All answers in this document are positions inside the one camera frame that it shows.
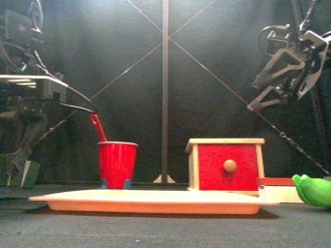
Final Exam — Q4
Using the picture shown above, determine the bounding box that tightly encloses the peach rectangular plate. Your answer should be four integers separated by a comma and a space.
27, 188, 280, 216

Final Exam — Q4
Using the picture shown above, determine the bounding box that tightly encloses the red plastic cup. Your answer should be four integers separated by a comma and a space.
98, 140, 140, 190

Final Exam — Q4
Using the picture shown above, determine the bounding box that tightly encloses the wooden box with red drawer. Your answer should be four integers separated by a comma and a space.
186, 138, 267, 197

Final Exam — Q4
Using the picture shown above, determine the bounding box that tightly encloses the red and white toy block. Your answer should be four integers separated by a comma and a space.
256, 176, 306, 204

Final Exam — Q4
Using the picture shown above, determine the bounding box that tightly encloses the green toy vegetable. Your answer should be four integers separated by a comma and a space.
291, 173, 331, 209

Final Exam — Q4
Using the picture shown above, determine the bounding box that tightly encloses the diagonal frame brace wire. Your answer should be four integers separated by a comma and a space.
40, 0, 218, 140
126, 0, 331, 177

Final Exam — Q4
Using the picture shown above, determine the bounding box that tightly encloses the vertical metal frame pole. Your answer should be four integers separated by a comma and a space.
152, 0, 178, 185

